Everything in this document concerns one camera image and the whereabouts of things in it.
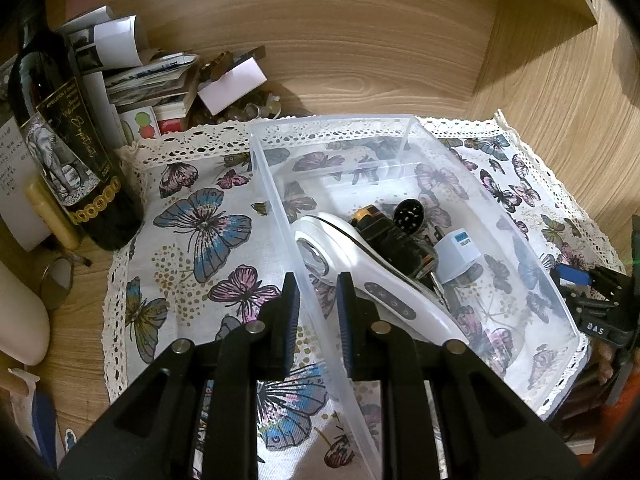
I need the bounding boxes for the small round mirror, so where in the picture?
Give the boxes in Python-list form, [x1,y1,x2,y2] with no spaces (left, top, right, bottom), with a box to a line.
[41,256,75,311]

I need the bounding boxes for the orange cloth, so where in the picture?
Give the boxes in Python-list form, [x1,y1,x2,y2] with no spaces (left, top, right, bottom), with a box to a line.
[580,400,636,461]

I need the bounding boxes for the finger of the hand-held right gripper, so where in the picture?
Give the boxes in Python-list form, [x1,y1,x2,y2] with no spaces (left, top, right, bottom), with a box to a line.
[554,264,626,291]
[567,285,613,313]

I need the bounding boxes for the white plug adapter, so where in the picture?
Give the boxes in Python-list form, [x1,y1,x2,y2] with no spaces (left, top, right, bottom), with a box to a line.
[429,227,485,306]

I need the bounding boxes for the person's right hand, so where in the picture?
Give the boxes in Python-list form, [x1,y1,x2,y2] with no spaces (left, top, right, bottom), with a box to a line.
[592,342,618,386]

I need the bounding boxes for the white handwritten note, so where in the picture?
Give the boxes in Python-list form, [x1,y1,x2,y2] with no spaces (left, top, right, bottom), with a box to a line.
[0,122,43,251]

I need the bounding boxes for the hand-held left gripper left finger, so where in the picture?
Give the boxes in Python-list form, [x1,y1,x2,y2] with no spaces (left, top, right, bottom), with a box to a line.
[57,271,302,480]

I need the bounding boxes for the black orange tool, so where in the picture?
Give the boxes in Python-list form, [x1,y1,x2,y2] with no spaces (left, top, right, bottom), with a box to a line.
[350,204,441,281]

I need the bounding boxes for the pile of small trinkets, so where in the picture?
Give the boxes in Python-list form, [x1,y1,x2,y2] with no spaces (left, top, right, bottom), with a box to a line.
[190,47,286,123]

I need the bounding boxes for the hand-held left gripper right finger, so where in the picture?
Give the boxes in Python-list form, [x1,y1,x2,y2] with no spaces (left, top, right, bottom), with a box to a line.
[336,271,583,480]

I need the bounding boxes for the white pink small box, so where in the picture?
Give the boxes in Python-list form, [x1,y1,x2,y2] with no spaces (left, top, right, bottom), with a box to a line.
[197,57,267,116]

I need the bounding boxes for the white rounded object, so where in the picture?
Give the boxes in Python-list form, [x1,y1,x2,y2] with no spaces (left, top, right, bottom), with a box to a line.
[0,261,51,366]

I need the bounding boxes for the beige tube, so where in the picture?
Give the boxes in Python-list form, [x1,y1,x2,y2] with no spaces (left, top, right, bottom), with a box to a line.
[24,180,81,250]

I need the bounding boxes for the rolled white paper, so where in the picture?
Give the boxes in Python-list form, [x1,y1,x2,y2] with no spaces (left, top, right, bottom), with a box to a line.
[60,6,148,73]

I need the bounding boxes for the butterfly print lace cloth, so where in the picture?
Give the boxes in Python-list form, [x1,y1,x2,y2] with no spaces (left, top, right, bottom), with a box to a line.
[100,110,618,480]

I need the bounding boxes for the fruit sticker card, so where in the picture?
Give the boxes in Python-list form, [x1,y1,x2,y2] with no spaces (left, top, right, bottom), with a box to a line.
[120,106,161,141]

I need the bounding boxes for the dark wine bottle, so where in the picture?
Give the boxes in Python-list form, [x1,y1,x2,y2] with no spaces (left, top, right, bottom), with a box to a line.
[10,10,143,252]

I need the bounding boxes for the clear plastic storage bin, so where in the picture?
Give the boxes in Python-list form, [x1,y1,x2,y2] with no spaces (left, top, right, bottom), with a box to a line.
[248,115,590,480]

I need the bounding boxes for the white handheld massager device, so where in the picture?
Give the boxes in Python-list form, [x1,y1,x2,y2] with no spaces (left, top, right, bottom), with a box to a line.
[292,211,471,346]

